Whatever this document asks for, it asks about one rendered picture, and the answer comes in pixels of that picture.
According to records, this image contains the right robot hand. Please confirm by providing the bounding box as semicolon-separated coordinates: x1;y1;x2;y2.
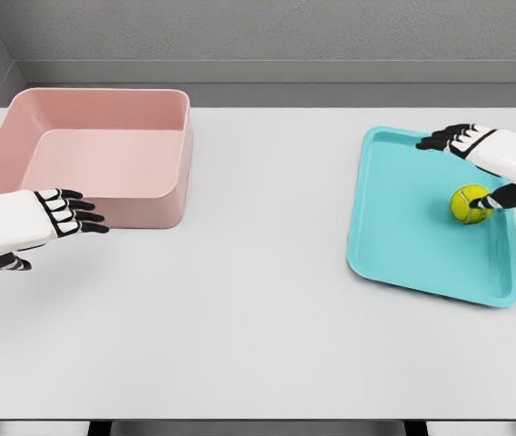
414;123;516;213

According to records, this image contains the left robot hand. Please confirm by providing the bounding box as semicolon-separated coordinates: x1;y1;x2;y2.
0;188;110;273

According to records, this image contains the yellow tennis ball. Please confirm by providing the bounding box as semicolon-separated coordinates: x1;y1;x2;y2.
449;183;492;225

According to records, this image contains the blue tray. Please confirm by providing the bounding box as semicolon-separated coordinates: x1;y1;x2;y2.
345;125;516;310

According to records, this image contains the pink basket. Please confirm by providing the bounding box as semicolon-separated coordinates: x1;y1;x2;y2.
0;86;194;232

